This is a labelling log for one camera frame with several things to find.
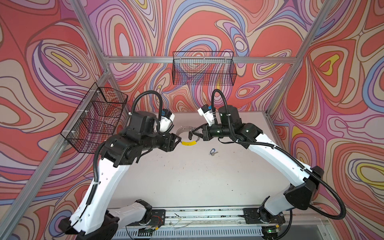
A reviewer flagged metal keyring disc yellow handle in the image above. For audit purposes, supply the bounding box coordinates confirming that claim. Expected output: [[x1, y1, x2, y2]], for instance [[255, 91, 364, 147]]
[[176, 126, 200, 147]]

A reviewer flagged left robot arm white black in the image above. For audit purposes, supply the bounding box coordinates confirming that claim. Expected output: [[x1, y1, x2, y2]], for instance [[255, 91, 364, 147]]
[[59, 91, 181, 240]]

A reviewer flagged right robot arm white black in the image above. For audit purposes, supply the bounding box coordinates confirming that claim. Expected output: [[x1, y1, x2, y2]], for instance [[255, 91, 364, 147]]
[[189, 89, 347, 223]]

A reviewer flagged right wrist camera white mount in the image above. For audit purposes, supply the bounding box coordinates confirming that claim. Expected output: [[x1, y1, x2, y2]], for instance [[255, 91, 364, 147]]
[[198, 105, 216, 127]]

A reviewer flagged black wire basket back wall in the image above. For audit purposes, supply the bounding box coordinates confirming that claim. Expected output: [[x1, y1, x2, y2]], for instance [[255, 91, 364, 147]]
[[172, 51, 238, 86]]

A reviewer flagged black wire basket wall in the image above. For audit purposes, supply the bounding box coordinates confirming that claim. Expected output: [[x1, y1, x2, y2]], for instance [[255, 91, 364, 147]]
[[61, 83, 128, 154], [172, 51, 238, 86]]

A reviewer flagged black wire basket left wall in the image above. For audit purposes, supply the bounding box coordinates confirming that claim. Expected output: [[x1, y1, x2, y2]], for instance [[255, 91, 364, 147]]
[[61, 83, 128, 154]]

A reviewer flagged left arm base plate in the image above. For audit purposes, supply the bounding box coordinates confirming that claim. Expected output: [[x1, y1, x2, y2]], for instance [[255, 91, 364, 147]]
[[139, 209, 166, 229]]

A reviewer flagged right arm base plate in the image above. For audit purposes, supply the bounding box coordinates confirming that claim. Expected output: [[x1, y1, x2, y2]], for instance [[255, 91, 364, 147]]
[[242, 208, 286, 225]]

